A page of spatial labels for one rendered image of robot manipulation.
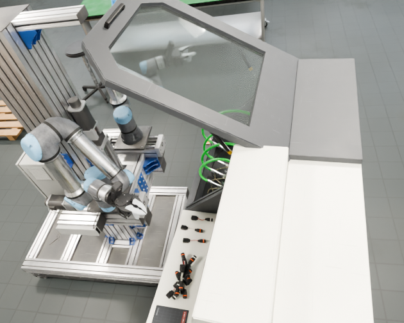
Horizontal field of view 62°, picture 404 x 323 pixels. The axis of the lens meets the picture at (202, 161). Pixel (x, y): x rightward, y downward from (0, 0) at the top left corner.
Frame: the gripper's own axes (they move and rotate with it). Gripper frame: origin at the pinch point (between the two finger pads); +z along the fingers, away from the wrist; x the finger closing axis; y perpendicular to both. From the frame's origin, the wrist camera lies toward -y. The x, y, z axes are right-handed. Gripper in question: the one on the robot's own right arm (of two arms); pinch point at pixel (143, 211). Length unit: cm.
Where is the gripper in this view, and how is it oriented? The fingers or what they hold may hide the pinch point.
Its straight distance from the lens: 139.2
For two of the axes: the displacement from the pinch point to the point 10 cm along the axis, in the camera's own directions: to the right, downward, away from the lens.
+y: 0.9, 7.4, 6.6
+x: -5.7, 5.8, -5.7
